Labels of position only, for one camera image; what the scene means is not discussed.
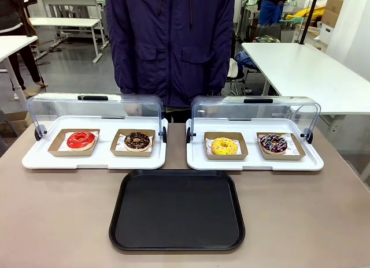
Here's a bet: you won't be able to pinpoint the yellow glazed sprinkle donut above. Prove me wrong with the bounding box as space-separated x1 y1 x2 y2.
210 137 239 155

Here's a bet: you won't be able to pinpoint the dark donut colourful sprinkles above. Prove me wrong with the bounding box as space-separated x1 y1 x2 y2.
259 133 288 155

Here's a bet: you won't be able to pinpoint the clear plastic display lid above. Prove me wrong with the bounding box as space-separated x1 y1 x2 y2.
27 92 165 136

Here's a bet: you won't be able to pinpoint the brown cardboard donut tray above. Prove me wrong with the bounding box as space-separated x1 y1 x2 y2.
203 131 249 161
47 128 101 158
110 128 156 158
256 132 306 161

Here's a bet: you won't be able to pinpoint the black serving tray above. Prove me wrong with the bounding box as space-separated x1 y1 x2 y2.
108 169 246 253

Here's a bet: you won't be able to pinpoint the background person blue apron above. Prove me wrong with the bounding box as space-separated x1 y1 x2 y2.
257 0 286 43

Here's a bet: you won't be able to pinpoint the yellow cloth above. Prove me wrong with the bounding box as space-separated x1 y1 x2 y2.
293 5 326 24

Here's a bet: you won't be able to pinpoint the person's right hand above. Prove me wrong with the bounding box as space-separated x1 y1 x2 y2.
127 103 143 116

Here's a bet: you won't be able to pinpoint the brown cardboard box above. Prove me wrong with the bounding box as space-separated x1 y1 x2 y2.
0 111 33 137
321 0 345 28

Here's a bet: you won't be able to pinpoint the clear plastic container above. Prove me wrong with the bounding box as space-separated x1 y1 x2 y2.
190 95 322 137

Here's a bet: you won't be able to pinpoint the black stand pole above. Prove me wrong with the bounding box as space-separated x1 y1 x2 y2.
298 0 322 46

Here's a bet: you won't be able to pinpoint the person in navy jacket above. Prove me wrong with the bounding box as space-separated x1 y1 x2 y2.
105 0 235 124

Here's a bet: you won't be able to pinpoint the large white table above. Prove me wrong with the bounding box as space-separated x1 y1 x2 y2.
241 42 370 116

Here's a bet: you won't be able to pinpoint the red glazed donut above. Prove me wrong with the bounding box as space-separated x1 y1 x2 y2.
66 131 96 152

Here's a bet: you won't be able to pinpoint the chocolate donut yellow sprinkles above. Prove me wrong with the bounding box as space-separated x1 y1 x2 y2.
124 132 152 152

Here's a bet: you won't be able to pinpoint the white storage box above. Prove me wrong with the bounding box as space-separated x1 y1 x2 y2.
316 21 336 51

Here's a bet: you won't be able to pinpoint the background person dark clothes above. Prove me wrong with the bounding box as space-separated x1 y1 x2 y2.
0 0 49 97

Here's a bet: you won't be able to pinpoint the white printed paper liner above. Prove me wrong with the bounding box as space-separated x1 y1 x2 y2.
258 132 299 155
117 132 156 152
57 131 99 152
206 135 243 156

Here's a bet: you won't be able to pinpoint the office chair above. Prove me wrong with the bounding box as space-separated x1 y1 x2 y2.
225 58 254 96

